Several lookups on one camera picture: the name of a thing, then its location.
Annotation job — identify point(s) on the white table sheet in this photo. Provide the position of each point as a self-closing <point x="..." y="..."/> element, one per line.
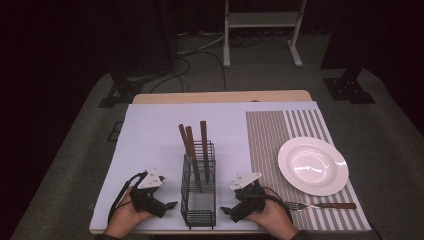
<point x="150" y="140"/>

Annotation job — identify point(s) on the white metal stand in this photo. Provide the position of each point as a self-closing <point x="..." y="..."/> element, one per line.
<point x="263" y="19"/>

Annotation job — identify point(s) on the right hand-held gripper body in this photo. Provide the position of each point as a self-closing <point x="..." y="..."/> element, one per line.
<point x="248" y="200"/>

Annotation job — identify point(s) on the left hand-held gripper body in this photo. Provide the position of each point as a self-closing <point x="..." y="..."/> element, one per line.
<point x="146" y="200"/>

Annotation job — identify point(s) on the black stand base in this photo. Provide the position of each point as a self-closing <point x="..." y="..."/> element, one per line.
<point x="121" y="91"/>
<point x="348" y="88"/>

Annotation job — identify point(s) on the person's left hand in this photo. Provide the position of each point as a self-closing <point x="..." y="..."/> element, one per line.
<point x="125" y="220"/>

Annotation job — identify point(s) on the white plate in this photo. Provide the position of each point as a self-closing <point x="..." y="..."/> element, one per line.
<point x="313" y="166"/>

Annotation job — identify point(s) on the floor outlet cover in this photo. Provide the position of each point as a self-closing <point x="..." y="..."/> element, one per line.
<point x="115" y="131"/>

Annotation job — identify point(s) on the striped placemat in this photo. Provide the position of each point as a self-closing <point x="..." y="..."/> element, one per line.
<point x="266" y="150"/>

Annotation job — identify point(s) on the person's right hand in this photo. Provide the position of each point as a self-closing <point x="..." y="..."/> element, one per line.
<point x="275" y="215"/>

